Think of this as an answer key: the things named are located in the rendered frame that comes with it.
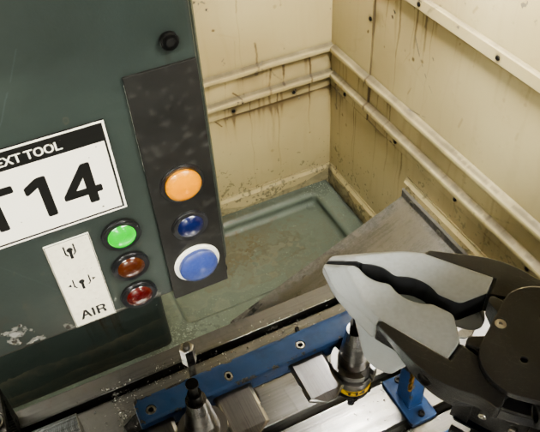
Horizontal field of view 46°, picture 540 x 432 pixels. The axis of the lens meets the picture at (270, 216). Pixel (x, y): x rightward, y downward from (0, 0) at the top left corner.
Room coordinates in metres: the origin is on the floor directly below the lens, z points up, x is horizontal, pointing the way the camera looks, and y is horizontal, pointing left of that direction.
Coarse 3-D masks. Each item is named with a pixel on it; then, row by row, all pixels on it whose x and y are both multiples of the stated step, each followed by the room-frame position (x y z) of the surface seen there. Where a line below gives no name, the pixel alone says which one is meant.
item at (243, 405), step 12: (228, 396) 0.44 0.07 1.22; (240, 396) 0.44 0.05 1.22; (252, 396) 0.44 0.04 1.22; (228, 408) 0.43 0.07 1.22; (240, 408) 0.43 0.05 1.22; (252, 408) 0.42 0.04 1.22; (228, 420) 0.41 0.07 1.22; (240, 420) 0.41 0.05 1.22; (252, 420) 0.41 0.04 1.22; (264, 420) 0.41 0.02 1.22
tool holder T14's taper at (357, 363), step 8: (344, 336) 0.48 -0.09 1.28; (352, 336) 0.47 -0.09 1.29; (344, 344) 0.48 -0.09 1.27; (352, 344) 0.47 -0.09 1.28; (360, 344) 0.47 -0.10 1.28; (344, 352) 0.47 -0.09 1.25; (352, 352) 0.47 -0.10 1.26; (360, 352) 0.47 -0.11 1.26; (344, 360) 0.47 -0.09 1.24; (352, 360) 0.47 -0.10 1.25; (360, 360) 0.46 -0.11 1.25; (344, 368) 0.47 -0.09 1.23; (352, 368) 0.46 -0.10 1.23; (360, 368) 0.46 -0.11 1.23
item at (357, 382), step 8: (336, 352) 0.49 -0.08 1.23; (336, 360) 0.48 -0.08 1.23; (336, 368) 0.47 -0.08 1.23; (368, 368) 0.47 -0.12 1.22; (344, 376) 0.46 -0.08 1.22; (352, 376) 0.46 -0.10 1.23; (360, 376) 0.45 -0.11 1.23; (368, 376) 0.47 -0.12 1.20; (344, 384) 0.46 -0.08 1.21; (352, 384) 0.45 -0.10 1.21; (360, 384) 0.45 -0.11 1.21
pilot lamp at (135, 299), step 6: (138, 288) 0.31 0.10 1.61; (144, 288) 0.31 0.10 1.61; (150, 288) 0.31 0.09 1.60; (132, 294) 0.30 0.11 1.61; (138, 294) 0.30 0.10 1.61; (144, 294) 0.31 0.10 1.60; (150, 294) 0.31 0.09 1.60; (132, 300) 0.30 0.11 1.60; (138, 300) 0.30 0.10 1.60; (144, 300) 0.31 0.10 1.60
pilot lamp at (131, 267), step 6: (132, 258) 0.31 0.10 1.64; (138, 258) 0.31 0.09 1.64; (120, 264) 0.30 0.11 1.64; (126, 264) 0.30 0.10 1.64; (132, 264) 0.31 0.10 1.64; (138, 264) 0.31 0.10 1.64; (144, 264) 0.31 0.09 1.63; (120, 270) 0.30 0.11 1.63; (126, 270) 0.30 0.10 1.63; (132, 270) 0.30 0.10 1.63; (138, 270) 0.31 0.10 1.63; (126, 276) 0.30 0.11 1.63; (132, 276) 0.30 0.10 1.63
